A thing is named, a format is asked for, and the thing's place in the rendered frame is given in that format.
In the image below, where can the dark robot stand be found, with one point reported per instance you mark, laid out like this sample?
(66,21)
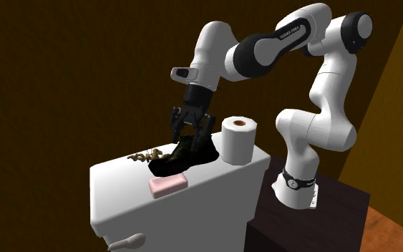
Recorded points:
(326,227)

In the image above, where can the pink soap bar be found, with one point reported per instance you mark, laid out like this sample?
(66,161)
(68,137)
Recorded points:
(168,186)

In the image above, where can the black boot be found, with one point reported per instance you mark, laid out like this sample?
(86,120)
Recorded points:
(180,159)

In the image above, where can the brown twisted figure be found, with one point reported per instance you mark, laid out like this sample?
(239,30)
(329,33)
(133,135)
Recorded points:
(145,156)

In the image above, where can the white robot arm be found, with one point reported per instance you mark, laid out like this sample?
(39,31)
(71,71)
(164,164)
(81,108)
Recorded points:
(326,129)

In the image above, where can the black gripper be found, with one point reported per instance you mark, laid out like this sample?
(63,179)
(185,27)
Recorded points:
(197,101)

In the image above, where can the white toilet paper roll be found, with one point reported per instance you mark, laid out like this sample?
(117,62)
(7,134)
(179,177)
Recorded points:
(237,143)

